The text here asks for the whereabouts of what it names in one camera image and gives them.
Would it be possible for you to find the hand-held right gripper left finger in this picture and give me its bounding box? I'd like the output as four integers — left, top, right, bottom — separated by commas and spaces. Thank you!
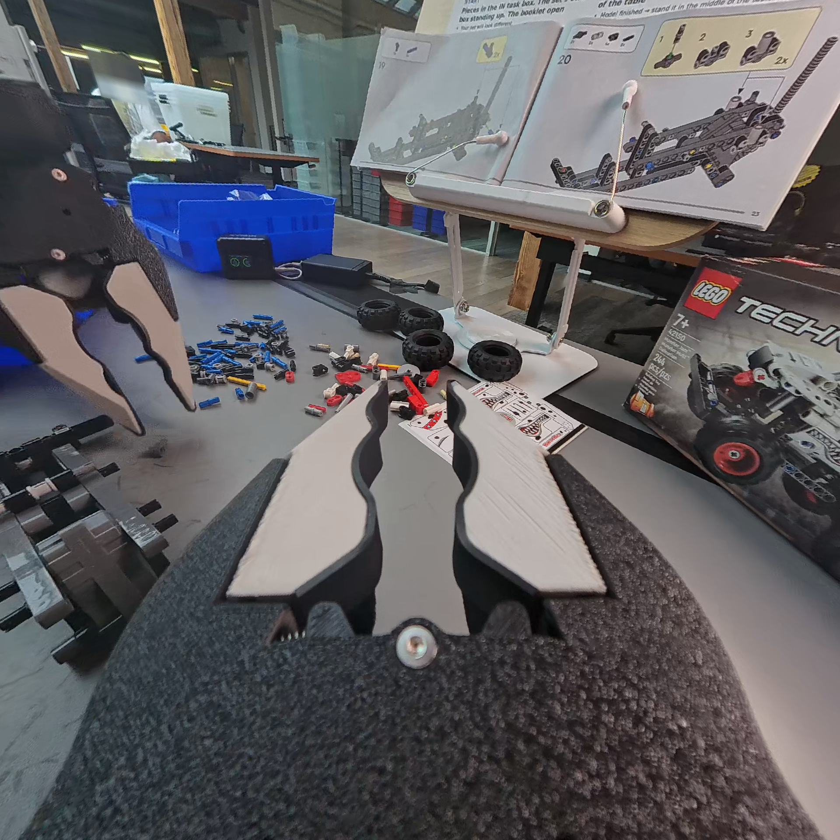
226, 381, 392, 602

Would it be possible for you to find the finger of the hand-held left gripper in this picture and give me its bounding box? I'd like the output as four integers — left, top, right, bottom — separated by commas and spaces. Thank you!
0, 283, 145, 437
105, 260, 198, 412

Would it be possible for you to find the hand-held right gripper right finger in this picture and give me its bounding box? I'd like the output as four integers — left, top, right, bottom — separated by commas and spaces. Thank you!
447, 381, 609, 602

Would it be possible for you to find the pile of blue black pins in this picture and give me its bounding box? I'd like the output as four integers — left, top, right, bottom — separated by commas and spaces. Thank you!
132, 313, 300, 410

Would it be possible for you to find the pile of red white bricks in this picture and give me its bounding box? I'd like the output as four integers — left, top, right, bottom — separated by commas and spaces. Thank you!
305, 342, 447, 427

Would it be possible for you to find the grey toy brick chassis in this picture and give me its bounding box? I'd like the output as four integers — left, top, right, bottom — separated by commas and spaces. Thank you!
0, 414, 178, 664

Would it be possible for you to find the grey desk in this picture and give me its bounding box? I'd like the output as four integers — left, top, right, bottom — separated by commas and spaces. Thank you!
0, 256, 840, 840

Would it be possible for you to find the black desk strip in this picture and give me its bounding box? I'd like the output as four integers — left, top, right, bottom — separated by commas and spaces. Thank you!
283, 269, 454, 322

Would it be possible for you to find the black power unit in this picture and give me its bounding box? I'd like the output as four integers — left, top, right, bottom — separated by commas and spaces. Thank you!
217, 237, 277, 280

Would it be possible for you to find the white sticker sheet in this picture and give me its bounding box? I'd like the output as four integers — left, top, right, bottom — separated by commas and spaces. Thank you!
401, 381, 585, 463

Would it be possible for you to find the blue plastic bin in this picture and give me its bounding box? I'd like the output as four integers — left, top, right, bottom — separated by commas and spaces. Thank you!
128, 182, 337, 274

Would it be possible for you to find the black power adapter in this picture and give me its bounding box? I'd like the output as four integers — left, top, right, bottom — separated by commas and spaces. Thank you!
300, 254, 375, 290

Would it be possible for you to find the wooden table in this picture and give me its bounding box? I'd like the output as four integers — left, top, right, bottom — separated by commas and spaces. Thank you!
335, 210, 683, 329

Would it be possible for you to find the toy truck cardboard box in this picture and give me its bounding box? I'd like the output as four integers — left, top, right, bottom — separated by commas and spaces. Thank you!
628, 256, 840, 578

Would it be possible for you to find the white and wooden book stand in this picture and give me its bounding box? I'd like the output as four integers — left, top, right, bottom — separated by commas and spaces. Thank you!
381, 79, 716, 397

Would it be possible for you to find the building instruction booklet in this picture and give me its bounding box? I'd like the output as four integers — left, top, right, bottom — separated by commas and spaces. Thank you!
352, 0, 840, 231

